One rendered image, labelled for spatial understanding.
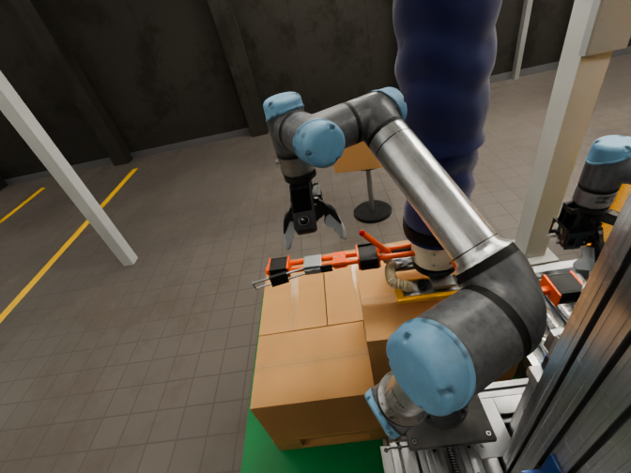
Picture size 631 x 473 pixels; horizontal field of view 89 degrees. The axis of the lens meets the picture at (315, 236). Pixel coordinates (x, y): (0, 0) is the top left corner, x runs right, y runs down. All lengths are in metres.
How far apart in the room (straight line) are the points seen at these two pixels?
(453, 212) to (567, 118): 1.97
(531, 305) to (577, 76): 1.97
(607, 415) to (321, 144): 0.55
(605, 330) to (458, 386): 0.21
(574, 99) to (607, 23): 0.37
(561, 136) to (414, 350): 2.17
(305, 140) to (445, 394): 0.39
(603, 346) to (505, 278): 0.15
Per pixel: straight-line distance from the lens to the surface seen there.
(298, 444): 2.13
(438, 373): 0.43
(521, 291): 0.50
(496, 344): 0.46
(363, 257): 1.21
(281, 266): 1.25
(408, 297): 1.24
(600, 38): 2.30
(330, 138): 0.53
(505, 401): 1.22
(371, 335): 1.30
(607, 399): 0.61
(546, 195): 2.70
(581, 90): 2.42
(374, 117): 0.59
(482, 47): 0.90
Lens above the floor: 2.02
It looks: 38 degrees down
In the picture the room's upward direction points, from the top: 14 degrees counter-clockwise
